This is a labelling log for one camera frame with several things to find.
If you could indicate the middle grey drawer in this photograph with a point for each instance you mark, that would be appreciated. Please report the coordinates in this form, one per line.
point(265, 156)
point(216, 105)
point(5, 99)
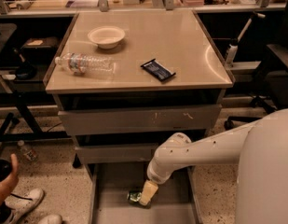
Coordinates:
point(116, 153)

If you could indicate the grey drawer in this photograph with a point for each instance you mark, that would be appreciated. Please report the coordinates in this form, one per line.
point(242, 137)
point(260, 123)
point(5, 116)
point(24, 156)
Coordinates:
point(116, 153)
point(174, 202)
point(140, 119)

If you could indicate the grey drawer cabinet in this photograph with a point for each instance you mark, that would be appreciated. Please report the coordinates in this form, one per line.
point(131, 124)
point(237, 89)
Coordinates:
point(176, 39)

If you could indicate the black box under desk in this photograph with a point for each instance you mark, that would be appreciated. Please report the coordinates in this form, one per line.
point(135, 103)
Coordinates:
point(40, 47)

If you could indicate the crushed green can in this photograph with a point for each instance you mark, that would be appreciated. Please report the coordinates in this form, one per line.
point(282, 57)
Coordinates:
point(134, 196)

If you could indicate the black office chair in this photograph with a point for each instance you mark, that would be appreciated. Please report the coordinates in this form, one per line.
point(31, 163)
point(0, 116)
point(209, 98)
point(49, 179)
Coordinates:
point(267, 85)

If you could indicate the bottom grey drawer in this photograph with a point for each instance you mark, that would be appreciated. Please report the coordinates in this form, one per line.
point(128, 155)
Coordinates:
point(174, 202)

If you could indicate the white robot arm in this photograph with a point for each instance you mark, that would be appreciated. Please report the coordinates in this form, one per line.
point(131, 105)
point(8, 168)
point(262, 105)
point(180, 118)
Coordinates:
point(260, 148)

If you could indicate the white sneaker lower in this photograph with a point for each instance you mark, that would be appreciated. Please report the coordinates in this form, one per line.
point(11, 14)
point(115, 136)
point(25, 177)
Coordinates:
point(51, 219)

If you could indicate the dark blue snack wrapper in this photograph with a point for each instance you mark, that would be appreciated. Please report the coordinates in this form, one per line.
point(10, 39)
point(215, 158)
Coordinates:
point(157, 70)

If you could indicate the white paper bowl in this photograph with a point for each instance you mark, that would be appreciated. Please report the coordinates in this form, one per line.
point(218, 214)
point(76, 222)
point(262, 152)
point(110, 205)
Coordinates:
point(106, 37)

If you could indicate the clear plastic water bottle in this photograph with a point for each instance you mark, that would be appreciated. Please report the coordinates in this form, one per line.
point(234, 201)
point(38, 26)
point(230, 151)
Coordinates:
point(81, 64)

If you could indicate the white handled tool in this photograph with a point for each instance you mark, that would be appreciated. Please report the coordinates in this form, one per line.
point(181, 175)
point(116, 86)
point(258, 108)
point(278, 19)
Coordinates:
point(232, 48)

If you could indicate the top grey drawer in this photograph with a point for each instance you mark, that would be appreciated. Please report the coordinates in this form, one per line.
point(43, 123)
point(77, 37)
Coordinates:
point(140, 119)

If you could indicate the water bottle on floor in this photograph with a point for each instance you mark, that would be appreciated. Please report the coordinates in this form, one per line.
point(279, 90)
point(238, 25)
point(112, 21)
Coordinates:
point(27, 151)

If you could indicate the person's hand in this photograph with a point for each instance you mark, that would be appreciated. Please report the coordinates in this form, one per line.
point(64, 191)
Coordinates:
point(11, 181)

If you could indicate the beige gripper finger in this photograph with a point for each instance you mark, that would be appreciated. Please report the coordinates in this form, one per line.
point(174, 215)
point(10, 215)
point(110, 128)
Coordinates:
point(149, 190)

